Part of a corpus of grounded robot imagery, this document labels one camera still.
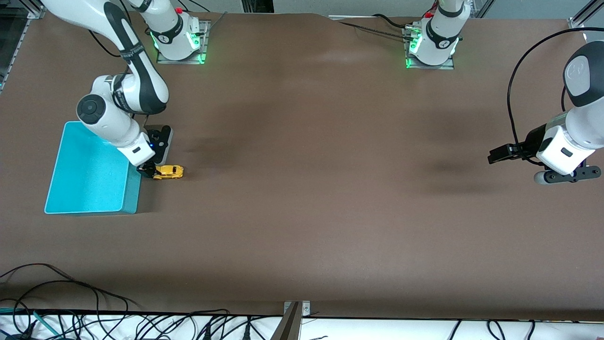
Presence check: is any long black cable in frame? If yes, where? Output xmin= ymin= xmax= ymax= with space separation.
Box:
xmin=0 ymin=263 xmax=140 ymax=313

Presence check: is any aluminium frame corner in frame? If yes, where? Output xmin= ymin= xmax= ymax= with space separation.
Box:
xmin=569 ymin=0 xmax=604 ymax=32

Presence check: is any grey aluminium profile bar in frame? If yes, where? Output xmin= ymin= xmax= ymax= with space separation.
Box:
xmin=270 ymin=302 xmax=302 ymax=340

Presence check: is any aluminium frame rail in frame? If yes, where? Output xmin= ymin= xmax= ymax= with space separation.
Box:
xmin=0 ymin=6 xmax=45 ymax=93

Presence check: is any black corrugated conduit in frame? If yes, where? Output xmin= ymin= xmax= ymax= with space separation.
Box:
xmin=353 ymin=26 xmax=409 ymax=41

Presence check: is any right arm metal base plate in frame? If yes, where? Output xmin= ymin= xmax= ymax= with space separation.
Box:
xmin=157 ymin=20 xmax=209 ymax=65

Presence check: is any thin grey cable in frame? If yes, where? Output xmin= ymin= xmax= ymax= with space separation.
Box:
xmin=203 ymin=12 xmax=228 ymax=34

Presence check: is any black base cable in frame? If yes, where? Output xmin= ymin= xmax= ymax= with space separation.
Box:
xmin=373 ymin=13 xmax=407 ymax=28

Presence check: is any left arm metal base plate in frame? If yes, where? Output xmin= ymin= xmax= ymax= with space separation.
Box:
xmin=403 ymin=26 xmax=456 ymax=70

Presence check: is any turquoise plastic bin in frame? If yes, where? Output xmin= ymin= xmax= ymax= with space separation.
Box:
xmin=44 ymin=121 xmax=142 ymax=215

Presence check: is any black box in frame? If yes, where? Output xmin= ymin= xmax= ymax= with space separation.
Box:
xmin=242 ymin=0 xmax=274 ymax=14

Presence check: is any black looping right arm cable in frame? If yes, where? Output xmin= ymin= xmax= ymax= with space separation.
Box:
xmin=87 ymin=28 xmax=128 ymax=60

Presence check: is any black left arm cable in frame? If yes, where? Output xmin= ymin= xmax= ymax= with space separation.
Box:
xmin=507 ymin=27 xmax=604 ymax=166

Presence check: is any teal cable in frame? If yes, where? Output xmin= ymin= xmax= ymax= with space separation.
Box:
xmin=0 ymin=307 xmax=61 ymax=337

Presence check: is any yellow beetle toy car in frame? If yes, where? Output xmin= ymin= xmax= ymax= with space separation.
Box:
xmin=153 ymin=165 xmax=184 ymax=180

